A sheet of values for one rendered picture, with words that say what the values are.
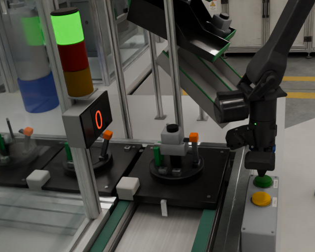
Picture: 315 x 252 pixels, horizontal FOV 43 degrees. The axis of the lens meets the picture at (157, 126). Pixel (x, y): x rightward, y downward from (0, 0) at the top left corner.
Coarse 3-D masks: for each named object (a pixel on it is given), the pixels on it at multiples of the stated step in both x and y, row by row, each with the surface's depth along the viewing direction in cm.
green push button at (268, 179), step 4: (256, 176) 95; (264, 176) 94; (268, 176) 94; (256, 180) 93; (260, 180) 93; (264, 180) 93; (268, 180) 93; (256, 184) 93; (260, 184) 92; (264, 184) 92; (268, 184) 92
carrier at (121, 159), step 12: (96, 144) 118; (108, 144) 118; (120, 144) 117; (132, 144) 116; (96, 156) 108; (108, 156) 107; (120, 156) 110; (132, 156) 110; (96, 168) 103; (108, 168) 105; (120, 168) 105; (96, 180) 101; (108, 180) 100; (108, 192) 96
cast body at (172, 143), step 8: (168, 128) 95; (176, 128) 95; (168, 136) 95; (176, 136) 94; (160, 144) 97; (168, 144) 96; (176, 144) 96; (184, 144) 96; (160, 152) 98; (168, 152) 97; (176, 152) 96; (184, 152) 96
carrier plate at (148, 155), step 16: (144, 160) 107; (208, 160) 104; (224, 160) 103; (128, 176) 101; (144, 176) 100; (208, 176) 97; (224, 176) 99; (144, 192) 94; (160, 192) 93; (176, 192) 93; (192, 192) 92; (208, 192) 91; (208, 208) 89
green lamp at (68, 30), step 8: (56, 16) 68; (64, 16) 68; (72, 16) 68; (56, 24) 68; (64, 24) 68; (72, 24) 69; (80, 24) 70; (56, 32) 69; (64, 32) 69; (72, 32) 69; (80, 32) 70; (56, 40) 70; (64, 40) 69; (72, 40) 70; (80, 40) 71
